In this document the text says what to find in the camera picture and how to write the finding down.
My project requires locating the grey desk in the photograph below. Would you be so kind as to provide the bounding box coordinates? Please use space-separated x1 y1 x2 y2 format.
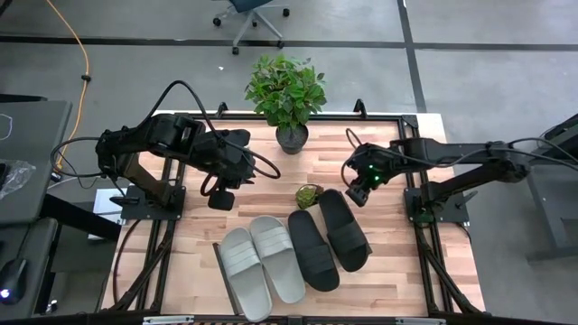
0 218 60 321
0 99 73 227

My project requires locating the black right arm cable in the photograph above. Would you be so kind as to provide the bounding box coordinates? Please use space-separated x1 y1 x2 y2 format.
340 127 578 191

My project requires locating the grey slide sandal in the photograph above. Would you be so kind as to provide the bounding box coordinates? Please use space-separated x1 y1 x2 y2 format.
219 227 274 323
248 215 307 305

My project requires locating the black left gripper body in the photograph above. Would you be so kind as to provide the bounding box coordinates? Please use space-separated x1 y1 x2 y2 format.
211 146 256 190

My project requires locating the white cable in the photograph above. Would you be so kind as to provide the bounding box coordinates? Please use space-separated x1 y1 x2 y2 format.
0 112 14 142

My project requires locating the black metal table frame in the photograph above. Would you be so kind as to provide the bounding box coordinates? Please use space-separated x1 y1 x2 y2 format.
101 98 487 325

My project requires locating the leafy tree in black pot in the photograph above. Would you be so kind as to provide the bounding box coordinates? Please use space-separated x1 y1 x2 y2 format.
243 53 328 156

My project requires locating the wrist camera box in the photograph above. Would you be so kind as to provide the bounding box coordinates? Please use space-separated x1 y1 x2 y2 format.
207 189 237 212
345 186 370 209

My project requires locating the black computer mouse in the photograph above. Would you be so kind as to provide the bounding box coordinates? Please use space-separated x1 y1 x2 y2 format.
0 256 28 306

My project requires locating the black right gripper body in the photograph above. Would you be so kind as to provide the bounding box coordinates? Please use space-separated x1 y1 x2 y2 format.
347 146 394 193

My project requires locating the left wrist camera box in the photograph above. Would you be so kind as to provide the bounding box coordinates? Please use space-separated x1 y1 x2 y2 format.
207 189 237 212

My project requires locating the grey side table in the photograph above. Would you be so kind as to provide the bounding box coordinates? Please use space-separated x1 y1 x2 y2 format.
526 153 578 263

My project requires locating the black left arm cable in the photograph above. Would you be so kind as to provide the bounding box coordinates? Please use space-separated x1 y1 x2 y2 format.
49 79 282 181

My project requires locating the black slide sandal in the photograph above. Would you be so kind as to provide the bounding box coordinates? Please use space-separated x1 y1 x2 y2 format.
287 209 341 293
318 188 373 274

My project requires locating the silver bracket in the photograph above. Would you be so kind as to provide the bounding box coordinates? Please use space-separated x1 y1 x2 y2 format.
395 317 446 325
142 315 195 325

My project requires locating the clear plastic bag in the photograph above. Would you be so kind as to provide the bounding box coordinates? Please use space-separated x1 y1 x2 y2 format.
0 158 37 202

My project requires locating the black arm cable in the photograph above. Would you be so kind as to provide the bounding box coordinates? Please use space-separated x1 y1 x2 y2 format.
340 127 578 191
49 79 282 181

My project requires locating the yellow cable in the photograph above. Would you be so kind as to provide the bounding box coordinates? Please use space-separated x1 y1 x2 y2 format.
43 0 91 175

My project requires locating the office chair with castors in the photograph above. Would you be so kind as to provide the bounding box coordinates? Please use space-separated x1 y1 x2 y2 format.
211 0 291 56

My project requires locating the black flat device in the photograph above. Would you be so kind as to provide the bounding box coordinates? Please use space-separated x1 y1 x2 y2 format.
541 112 578 159

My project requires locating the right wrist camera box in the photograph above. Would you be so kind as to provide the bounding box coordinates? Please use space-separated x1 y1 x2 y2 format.
345 186 370 209

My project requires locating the small potted succulent plant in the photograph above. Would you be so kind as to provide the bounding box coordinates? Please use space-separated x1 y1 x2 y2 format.
294 183 325 210

